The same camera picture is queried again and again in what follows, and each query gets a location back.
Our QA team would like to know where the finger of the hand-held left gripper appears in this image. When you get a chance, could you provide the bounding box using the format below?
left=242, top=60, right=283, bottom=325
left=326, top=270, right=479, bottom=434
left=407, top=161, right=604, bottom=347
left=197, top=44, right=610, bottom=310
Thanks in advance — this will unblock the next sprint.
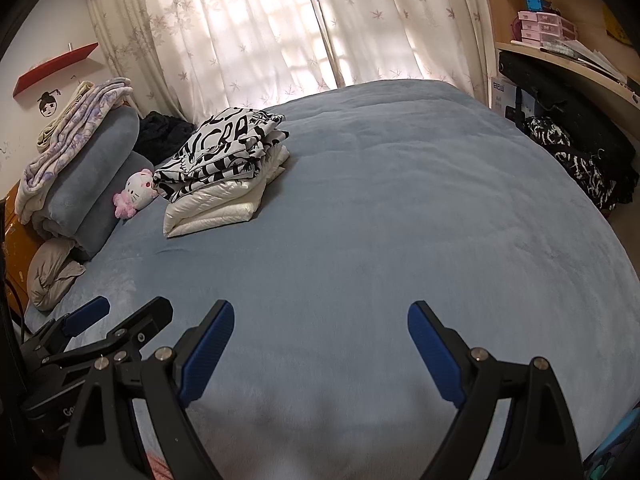
left=42, top=296, right=174, bottom=367
left=22, top=296, right=111, bottom=361

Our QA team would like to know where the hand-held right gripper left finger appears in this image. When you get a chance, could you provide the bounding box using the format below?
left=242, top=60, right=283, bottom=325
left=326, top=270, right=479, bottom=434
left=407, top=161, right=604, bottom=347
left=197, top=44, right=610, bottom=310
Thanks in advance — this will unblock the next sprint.
left=59, top=300, right=236, bottom=480

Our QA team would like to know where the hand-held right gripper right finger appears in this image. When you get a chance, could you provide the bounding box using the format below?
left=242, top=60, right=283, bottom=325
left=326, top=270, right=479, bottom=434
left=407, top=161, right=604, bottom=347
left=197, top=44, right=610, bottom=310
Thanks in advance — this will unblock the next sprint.
left=407, top=301, right=586, bottom=480

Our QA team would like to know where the cream puffer jacket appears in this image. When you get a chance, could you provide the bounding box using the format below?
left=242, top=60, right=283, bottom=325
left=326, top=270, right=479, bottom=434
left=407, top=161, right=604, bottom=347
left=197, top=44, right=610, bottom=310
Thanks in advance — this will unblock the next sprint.
left=162, top=147, right=291, bottom=238

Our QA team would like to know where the black white printed jacket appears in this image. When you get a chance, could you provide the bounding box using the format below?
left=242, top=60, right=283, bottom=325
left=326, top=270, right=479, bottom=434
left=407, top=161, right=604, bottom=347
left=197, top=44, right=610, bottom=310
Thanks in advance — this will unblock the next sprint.
left=152, top=106, right=291, bottom=203

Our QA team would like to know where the beige pillow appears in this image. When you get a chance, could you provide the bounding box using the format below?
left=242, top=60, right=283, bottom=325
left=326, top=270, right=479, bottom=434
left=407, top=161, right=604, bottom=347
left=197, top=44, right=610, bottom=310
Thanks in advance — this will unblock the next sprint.
left=26, top=237, right=87, bottom=312

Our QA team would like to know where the orange wooden headboard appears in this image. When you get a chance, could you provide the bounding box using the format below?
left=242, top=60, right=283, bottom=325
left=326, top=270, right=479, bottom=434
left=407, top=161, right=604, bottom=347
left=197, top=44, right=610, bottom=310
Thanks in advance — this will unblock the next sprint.
left=0, top=180, right=46, bottom=306

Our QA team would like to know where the pink white plush toy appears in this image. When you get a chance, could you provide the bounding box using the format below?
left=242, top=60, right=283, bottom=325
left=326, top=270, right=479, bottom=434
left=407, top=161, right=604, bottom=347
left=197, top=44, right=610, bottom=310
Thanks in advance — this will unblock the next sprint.
left=112, top=167, right=157, bottom=220

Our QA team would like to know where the black fuzzy cloth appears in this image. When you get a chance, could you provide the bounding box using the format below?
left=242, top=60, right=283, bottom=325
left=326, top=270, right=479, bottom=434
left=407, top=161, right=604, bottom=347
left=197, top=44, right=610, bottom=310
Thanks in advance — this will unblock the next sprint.
left=135, top=111, right=196, bottom=167

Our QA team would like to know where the purple floral blanket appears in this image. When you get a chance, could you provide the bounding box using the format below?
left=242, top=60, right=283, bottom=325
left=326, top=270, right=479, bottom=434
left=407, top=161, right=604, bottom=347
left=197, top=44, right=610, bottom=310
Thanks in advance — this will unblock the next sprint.
left=14, top=76, right=135, bottom=223

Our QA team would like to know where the cream folded cloth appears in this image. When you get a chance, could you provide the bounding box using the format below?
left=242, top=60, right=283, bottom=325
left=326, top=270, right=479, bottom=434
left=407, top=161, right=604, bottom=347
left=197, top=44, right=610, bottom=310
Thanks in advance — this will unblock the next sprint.
left=36, top=81, right=96, bottom=153

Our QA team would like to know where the blue patterned cloth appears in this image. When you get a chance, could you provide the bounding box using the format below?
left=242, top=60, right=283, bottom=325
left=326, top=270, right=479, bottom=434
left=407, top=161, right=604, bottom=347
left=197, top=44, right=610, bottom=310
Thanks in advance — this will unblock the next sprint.
left=582, top=402, right=640, bottom=480

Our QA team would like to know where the black white patterned cloth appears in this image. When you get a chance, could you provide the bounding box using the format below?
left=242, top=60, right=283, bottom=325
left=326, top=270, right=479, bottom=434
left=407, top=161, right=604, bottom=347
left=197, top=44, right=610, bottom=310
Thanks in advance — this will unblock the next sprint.
left=522, top=116, right=618, bottom=211

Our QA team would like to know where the white cardboard box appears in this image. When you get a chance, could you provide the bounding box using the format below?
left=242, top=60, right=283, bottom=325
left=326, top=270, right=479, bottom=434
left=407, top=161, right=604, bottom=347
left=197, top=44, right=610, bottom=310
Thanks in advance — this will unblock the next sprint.
left=489, top=77, right=538, bottom=121

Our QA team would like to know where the white floral curtain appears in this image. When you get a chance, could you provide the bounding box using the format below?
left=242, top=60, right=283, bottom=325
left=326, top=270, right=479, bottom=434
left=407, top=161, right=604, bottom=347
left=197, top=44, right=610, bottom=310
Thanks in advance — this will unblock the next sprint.
left=82, top=0, right=498, bottom=126

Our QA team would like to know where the stack of papers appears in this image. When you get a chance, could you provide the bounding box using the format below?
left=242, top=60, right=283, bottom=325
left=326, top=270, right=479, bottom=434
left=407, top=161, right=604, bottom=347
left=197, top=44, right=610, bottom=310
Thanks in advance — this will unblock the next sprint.
left=540, top=39, right=628, bottom=83

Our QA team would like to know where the stack of pink drawer boxes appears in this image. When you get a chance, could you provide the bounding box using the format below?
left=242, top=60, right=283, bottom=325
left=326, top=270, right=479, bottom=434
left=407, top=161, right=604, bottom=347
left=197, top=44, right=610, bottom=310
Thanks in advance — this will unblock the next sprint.
left=517, top=10, right=578, bottom=46

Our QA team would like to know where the yellow card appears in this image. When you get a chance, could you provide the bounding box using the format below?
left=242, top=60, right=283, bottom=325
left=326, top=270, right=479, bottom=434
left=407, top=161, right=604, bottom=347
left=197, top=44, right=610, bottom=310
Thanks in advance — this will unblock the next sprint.
left=602, top=6, right=632, bottom=45

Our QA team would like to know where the black cable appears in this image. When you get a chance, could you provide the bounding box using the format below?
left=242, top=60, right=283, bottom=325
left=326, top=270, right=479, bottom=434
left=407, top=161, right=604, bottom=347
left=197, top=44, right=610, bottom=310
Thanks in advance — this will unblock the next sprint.
left=4, top=277, right=28, bottom=346

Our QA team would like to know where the face wall sticker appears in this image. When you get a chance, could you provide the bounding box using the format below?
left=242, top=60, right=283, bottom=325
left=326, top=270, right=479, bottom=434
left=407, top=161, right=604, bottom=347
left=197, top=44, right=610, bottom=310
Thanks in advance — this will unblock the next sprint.
left=37, top=89, right=63, bottom=120

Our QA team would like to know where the red wall shelf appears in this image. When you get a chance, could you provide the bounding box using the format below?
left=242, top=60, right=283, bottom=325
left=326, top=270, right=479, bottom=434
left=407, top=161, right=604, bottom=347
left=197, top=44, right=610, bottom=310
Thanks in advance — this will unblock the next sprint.
left=13, top=42, right=100, bottom=97

